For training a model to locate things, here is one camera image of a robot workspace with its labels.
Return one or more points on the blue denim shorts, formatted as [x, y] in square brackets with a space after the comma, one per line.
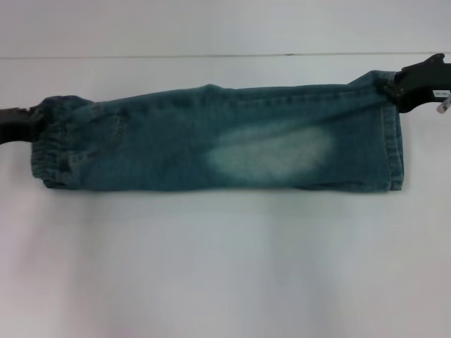
[211, 141]

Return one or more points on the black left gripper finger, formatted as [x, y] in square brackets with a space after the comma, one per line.
[38, 119]
[37, 110]

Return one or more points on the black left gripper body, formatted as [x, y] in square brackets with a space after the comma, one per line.
[14, 126]

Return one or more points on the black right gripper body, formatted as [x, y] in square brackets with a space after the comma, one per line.
[423, 88]

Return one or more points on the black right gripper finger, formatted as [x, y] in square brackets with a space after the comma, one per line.
[393, 89]
[423, 65]

